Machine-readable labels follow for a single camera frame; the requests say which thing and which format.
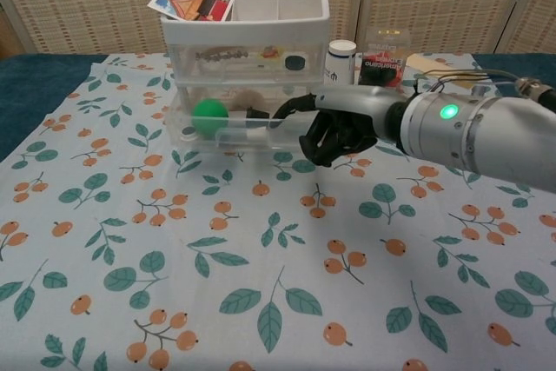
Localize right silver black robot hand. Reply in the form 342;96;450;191
272;86;407;168

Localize green ball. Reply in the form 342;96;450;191
191;98;230;137

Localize clear coffee capsule box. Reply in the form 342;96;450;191
356;27;413;88

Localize white drawer organizer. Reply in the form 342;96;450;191
158;0;331;94

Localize clear drawer with trinkets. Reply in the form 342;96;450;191
167;40;326;84

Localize white small jar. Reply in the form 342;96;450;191
325;39;357;84

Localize black round puck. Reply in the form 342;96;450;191
284;53;310;71

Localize brown fuzzy object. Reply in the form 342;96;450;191
228;89;267;111

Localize floral tablecloth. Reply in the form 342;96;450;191
0;51;556;371

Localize teal table cover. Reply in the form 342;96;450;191
0;52;556;163

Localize beaded bracelet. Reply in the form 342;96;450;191
195;48;248;62

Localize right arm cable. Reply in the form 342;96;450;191
429;67;556;114

